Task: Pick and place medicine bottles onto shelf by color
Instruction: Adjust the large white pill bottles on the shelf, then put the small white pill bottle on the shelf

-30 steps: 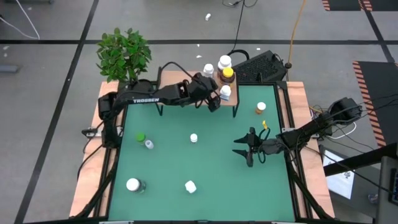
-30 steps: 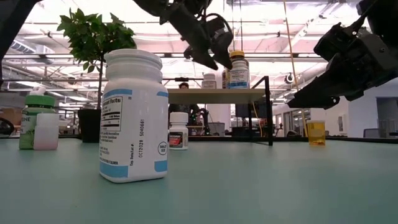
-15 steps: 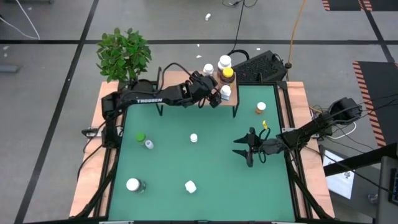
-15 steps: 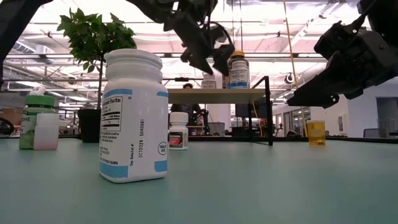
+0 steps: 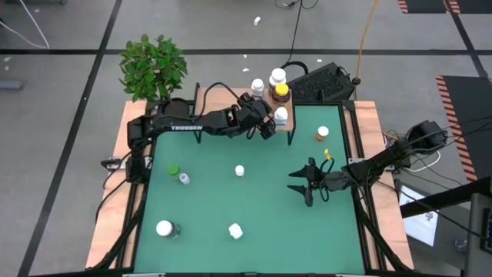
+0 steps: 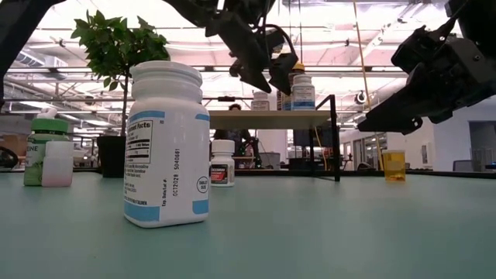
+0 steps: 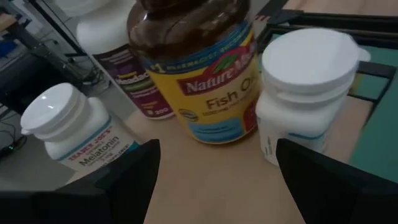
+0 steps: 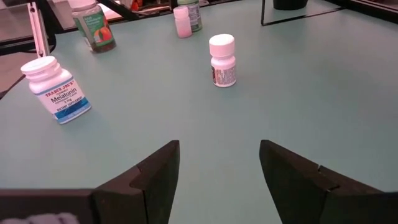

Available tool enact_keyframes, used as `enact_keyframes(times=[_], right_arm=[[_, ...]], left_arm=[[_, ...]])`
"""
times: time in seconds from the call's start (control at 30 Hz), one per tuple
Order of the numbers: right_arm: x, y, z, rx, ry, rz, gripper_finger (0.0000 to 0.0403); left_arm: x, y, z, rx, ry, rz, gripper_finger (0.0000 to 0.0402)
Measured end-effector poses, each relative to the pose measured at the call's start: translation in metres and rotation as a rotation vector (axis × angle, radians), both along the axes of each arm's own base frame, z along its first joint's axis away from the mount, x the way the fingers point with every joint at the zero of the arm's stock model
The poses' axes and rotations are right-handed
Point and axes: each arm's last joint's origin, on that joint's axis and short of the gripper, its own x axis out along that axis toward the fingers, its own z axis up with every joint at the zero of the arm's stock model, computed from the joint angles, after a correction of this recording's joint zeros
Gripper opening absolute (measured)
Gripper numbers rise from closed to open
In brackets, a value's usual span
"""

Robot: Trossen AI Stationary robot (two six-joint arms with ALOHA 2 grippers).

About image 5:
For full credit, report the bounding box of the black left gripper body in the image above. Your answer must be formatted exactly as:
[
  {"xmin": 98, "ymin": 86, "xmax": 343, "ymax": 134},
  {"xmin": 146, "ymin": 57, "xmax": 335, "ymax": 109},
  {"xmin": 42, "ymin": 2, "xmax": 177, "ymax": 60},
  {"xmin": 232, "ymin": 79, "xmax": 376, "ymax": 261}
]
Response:
[{"xmin": 229, "ymin": 92, "xmax": 272, "ymax": 134}]

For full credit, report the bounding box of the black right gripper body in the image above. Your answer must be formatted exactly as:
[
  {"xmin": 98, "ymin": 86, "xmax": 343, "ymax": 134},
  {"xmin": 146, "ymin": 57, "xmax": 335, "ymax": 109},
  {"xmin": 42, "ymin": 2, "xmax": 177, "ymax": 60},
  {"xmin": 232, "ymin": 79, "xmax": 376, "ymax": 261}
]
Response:
[{"xmin": 311, "ymin": 169, "xmax": 353, "ymax": 193}]

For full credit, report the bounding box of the white medicine bottle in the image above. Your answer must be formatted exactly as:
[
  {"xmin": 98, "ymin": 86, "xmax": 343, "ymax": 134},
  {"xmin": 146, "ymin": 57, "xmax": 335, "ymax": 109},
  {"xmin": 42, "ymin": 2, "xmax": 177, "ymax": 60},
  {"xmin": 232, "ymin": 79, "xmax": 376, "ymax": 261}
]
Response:
[{"xmin": 251, "ymin": 78, "xmax": 265, "ymax": 98}]

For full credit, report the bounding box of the brown bottle yellow lid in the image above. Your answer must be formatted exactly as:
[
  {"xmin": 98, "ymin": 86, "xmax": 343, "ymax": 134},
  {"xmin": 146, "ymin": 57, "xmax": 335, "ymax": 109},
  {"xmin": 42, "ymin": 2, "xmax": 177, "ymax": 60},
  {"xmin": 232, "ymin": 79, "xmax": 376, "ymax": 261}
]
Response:
[{"xmin": 271, "ymin": 82, "xmax": 292, "ymax": 105}]

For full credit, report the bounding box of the white headache bottle maroon label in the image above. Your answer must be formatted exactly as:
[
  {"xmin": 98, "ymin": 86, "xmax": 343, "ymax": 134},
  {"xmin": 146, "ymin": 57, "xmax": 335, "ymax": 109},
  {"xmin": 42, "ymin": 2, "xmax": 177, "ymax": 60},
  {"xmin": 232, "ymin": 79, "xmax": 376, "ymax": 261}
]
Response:
[{"xmin": 268, "ymin": 67, "xmax": 288, "ymax": 88}]

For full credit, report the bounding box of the large white blue-striped bottle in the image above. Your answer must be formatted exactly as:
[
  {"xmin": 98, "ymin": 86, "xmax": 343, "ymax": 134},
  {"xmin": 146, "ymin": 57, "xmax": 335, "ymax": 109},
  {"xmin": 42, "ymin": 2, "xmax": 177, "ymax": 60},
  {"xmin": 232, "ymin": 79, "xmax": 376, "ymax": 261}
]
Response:
[{"xmin": 228, "ymin": 222, "xmax": 244, "ymax": 240}]

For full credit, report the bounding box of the gummy bottle white lid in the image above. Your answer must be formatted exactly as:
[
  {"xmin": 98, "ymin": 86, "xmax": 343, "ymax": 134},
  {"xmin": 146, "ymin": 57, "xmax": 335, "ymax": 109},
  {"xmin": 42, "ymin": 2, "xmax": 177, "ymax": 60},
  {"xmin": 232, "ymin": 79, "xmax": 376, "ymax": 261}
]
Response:
[{"xmin": 155, "ymin": 219, "xmax": 181, "ymax": 240}]

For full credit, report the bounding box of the black perforated equipment box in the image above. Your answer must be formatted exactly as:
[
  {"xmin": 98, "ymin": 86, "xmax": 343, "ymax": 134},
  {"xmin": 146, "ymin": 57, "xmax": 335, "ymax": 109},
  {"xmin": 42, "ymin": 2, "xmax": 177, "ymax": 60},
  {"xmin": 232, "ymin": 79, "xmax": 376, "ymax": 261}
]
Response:
[{"xmin": 286, "ymin": 61, "xmax": 357, "ymax": 103}]

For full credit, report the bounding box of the monitor with white screen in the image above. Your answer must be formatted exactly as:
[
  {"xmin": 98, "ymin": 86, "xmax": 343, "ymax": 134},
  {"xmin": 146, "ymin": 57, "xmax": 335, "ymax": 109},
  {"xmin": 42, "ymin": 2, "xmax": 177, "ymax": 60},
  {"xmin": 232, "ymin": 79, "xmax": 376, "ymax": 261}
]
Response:
[{"xmin": 397, "ymin": 183, "xmax": 440, "ymax": 247}]

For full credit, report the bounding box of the green leafy plant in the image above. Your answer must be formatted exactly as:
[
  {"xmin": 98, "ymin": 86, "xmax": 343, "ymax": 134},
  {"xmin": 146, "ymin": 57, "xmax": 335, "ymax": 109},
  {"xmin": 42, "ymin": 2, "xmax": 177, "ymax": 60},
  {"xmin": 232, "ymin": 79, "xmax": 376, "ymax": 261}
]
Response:
[{"xmin": 118, "ymin": 33, "xmax": 188, "ymax": 103}]

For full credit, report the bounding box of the black metal beam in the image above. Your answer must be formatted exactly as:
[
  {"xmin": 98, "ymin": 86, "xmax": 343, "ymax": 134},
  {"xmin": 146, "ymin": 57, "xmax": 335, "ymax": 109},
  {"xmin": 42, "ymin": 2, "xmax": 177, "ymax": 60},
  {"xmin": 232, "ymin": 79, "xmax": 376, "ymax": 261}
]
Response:
[{"xmin": 399, "ymin": 176, "xmax": 492, "ymax": 219}]

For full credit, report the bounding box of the grey equipment cabinet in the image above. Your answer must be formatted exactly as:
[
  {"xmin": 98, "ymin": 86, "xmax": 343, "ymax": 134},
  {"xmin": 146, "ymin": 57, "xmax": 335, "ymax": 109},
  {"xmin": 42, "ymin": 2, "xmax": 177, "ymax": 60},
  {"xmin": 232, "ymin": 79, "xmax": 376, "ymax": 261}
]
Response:
[{"xmin": 464, "ymin": 192, "xmax": 492, "ymax": 277}]

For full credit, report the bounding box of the black mat orange striped edge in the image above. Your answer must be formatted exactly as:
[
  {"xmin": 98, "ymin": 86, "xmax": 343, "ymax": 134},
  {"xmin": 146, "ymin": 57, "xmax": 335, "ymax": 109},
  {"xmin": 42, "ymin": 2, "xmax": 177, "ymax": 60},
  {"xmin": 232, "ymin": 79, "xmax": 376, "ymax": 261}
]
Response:
[
  {"xmin": 397, "ymin": 0, "xmax": 492, "ymax": 15},
  {"xmin": 435, "ymin": 75, "xmax": 492, "ymax": 182}
]

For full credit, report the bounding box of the grey flat floor block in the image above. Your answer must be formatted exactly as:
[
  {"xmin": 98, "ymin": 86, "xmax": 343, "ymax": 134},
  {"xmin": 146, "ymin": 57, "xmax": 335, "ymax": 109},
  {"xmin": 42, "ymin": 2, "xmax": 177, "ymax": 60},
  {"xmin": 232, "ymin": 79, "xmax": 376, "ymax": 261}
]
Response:
[{"xmin": 0, "ymin": 79, "xmax": 24, "ymax": 91}]

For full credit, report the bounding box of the wooden shelf black metal frame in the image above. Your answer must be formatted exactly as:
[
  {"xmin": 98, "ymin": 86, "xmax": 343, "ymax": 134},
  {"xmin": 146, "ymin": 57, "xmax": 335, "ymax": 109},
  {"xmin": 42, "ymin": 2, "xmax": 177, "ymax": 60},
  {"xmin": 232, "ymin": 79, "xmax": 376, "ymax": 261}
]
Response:
[{"xmin": 191, "ymin": 82, "xmax": 297, "ymax": 146}]

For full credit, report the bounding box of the black hanging cable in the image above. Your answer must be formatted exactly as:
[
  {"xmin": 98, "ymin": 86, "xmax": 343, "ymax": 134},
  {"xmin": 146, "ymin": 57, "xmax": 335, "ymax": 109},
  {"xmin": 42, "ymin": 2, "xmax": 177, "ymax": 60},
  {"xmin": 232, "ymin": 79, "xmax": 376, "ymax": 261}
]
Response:
[{"xmin": 279, "ymin": 0, "xmax": 311, "ymax": 76}]

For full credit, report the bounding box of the yellow hanging cable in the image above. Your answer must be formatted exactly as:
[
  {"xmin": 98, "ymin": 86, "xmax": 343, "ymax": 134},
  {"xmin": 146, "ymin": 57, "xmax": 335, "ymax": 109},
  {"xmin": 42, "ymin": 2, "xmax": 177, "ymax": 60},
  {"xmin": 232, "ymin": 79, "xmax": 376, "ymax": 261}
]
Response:
[{"xmin": 354, "ymin": 0, "xmax": 381, "ymax": 80}]

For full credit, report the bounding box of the white floor cable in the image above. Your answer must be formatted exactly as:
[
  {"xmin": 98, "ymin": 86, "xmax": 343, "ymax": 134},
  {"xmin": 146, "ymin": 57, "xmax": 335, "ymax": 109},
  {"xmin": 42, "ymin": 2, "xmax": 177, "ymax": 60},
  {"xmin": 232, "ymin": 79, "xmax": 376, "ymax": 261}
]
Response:
[{"xmin": 0, "ymin": 0, "xmax": 51, "ymax": 50}]

